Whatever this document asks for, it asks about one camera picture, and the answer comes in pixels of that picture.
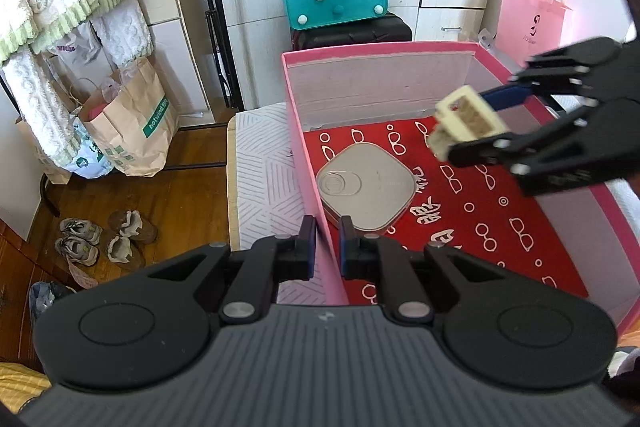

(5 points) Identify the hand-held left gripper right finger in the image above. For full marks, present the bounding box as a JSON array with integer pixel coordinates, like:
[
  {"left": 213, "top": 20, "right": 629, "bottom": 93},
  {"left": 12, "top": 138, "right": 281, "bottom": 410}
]
[{"left": 339, "top": 216, "right": 502, "bottom": 326}]

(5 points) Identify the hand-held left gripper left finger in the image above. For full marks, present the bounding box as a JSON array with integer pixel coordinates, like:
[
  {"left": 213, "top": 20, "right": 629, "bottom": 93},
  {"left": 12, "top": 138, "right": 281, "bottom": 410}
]
[{"left": 145, "top": 215, "right": 318, "bottom": 326}]

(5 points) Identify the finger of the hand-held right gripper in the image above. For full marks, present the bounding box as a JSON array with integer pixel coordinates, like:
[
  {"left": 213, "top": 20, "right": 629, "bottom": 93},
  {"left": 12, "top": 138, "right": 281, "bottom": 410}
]
[
  {"left": 446, "top": 97, "right": 640, "bottom": 198},
  {"left": 477, "top": 38, "right": 627, "bottom": 110}
]

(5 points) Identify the cream hair claw clip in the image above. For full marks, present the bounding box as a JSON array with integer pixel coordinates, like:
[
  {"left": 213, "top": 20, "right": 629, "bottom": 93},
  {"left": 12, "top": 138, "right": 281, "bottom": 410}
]
[{"left": 427, "top": 85, "right": 507, "bottom": 162}]

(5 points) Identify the pink cardboard box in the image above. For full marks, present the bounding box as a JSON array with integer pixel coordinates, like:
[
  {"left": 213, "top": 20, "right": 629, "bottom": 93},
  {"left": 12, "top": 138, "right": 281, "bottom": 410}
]
[{"left": 280, "top": 41, "right": 640, "bottom": 344}]

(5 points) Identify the beige square device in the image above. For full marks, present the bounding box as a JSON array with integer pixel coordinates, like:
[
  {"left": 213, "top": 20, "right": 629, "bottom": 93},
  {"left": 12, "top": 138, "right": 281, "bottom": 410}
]
[{"left": 315, "top": 144, "right": 416, "bottom": 236}]

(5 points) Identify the pink gift bag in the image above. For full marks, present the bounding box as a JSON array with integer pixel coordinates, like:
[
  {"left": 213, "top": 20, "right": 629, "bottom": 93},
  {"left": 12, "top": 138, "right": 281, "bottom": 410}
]
[{"left": 495, "top": 0, "right": 576, "bottom": 68}]

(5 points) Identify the red patterned paper sheet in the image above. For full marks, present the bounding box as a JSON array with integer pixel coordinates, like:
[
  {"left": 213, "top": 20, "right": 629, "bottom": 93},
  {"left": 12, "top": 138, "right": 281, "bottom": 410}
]
[{"left": 302, "top": 117, "right": 591, "bottom": 308}]

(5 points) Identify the brown paper bag green label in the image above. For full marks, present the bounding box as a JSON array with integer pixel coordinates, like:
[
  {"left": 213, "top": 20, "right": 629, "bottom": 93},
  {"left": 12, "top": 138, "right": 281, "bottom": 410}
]
[{"left": 80, "top": 57, "right": 180, "bottom": 178}]

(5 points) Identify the grey sneaker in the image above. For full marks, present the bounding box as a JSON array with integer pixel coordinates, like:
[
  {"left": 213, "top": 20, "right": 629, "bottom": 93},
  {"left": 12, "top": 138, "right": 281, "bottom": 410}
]
[
  {"left": 60, "top": 218, "right": 104, "bottom": 246},
  {"left": 55, "top": 235, "right": 100, "bottom": 267}
]

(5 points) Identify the white green plastic bag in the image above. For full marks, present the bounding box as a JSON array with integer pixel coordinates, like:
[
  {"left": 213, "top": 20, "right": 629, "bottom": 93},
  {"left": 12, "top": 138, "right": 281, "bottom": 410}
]
[{"left": 70, "top": 122, "right": 117, "bottom": 180}]

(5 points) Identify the black stand pole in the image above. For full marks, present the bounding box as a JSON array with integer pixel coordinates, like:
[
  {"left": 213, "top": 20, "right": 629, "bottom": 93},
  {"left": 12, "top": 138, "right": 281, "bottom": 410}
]
[{"left": 190, "top": 0, "right": 244, "bottom": 110}]

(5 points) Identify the black rack leg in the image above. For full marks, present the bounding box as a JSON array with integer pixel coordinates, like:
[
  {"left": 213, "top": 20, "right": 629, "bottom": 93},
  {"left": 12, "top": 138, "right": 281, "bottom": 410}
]
[{"left": 42, "top": 172, "right": 62, "bottom": 216}]

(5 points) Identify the blue cloth bundle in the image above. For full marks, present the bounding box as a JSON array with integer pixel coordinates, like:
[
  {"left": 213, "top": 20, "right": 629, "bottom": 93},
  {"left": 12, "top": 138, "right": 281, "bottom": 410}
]
[{"left": 28, "top": 282, "right": 77, "bottom": 324}]

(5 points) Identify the plain brown paper bag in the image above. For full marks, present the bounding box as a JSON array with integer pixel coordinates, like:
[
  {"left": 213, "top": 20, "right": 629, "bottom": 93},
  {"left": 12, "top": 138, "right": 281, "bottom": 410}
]
[{"left": 15, "top": 106, "right": 74, "bottom": 186}]

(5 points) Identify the translucent plastic bag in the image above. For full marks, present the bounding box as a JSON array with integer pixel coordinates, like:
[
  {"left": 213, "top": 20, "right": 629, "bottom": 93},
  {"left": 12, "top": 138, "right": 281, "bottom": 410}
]
[{"left": 42, "top": 21, "right": 104, "bottom": 84}]

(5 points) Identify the yellow cloth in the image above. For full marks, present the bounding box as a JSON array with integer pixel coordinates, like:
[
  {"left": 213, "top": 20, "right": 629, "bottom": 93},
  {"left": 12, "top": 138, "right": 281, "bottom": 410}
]
[{"left": 0, "top": 359, "right": 52, "bottom": 414}]

